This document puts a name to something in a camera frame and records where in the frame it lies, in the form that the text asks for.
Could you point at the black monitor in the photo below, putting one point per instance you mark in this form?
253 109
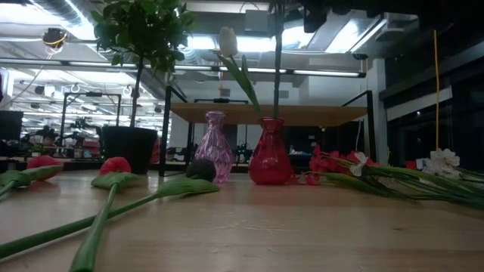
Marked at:
10 124

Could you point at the grey ceiling box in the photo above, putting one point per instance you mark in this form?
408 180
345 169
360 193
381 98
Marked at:
257 20

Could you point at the red artificial tulip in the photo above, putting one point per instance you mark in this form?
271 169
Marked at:
43 161
115 165

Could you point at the black horizontal bar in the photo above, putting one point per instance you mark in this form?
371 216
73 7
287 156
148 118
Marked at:
221 101

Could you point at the black metal shelf frame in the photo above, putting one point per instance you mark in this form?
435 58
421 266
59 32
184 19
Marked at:
165 121

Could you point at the red glass vase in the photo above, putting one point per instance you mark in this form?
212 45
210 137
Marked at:
270 162

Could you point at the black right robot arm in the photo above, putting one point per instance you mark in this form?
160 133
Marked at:
446 11

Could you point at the long ceiling light bar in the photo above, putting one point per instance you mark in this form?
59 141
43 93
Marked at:
321 72

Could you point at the white artificial tulip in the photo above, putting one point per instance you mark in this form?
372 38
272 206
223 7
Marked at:
228 41

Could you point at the potted green tree, black pot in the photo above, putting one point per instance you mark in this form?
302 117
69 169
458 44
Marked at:
151 22

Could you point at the purple ribbed glass vase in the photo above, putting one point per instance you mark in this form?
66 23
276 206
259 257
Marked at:
213 151

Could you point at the dark-budded artificial tulip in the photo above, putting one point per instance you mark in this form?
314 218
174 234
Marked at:
185 187

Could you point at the red flower spray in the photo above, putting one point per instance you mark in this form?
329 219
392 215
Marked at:
321 162

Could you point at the black background rig frame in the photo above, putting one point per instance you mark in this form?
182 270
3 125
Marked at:
92 94

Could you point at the wooden shelf board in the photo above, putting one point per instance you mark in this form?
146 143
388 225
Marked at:
310 115

